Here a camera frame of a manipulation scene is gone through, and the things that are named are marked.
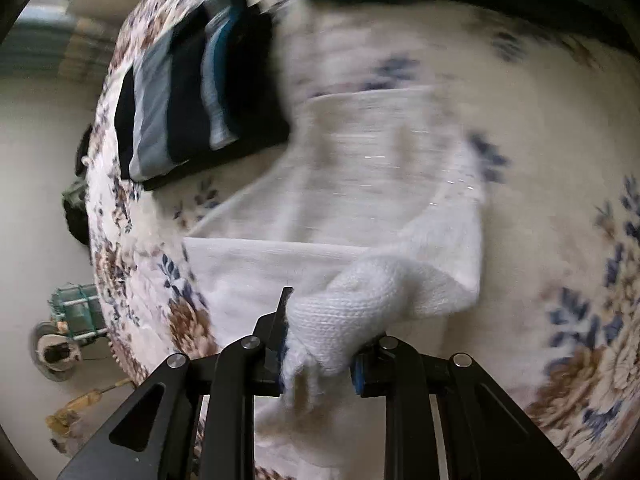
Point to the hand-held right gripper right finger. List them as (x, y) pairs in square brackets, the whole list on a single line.
[(357, 377)]

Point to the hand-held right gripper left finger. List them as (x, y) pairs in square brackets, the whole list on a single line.
[(276, 360)]

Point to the white knit sweater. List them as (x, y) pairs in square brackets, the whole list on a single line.
[(350, 210)]

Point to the yellow floor tool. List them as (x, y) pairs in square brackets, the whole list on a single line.
[(75, 407)]

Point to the round white floor appliance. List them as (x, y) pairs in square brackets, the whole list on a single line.
[(55, 355)]

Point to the dark bag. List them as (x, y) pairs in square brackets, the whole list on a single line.
[(77, 220)]

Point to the large black folded garment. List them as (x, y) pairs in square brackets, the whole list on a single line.
[(260, 100)]

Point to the navy folded garment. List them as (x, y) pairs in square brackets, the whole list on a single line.
[(190, 90)]

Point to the small black folded garment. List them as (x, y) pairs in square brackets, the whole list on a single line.
[(125, 120)]

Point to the floral printed blanket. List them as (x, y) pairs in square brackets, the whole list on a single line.
[(550, 160)]

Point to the grey blue striped folded garment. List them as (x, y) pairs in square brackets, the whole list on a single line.
[(220, 75)]

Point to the grey green curtain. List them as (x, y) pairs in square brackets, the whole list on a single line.
[(50, 45)]

